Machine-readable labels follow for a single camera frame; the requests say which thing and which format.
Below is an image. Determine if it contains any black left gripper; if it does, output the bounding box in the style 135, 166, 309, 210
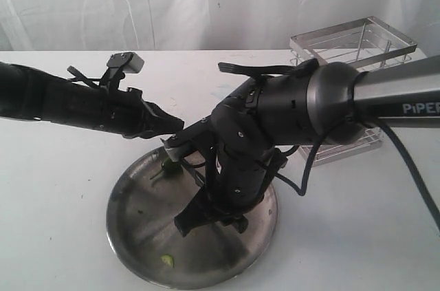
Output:
99, 87, 184, 138

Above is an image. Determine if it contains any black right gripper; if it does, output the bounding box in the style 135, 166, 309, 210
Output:
174, 191, 265, 237

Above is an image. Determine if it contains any black and grey right robot arm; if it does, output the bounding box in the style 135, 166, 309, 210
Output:
168, 56, 439, 235

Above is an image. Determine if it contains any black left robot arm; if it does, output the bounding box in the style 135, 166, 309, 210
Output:
1, 63, 184, 139

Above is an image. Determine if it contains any round stainless steel plate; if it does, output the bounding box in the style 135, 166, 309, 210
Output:
106, 147, 278, 290

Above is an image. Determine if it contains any white backdrop curtain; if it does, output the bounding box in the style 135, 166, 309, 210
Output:
1, 0, 439, 56

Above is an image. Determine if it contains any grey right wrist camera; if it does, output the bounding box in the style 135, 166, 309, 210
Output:
163, 135, 188, 162

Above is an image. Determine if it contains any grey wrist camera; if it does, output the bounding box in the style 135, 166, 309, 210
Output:
107, 52, 144, 74
163, 135, 188, 162

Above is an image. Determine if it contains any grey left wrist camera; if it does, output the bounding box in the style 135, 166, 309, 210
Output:
107, 52, 144, 74

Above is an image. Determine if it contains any wire metal rack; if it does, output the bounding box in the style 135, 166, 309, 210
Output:
288, 15, 417, 168

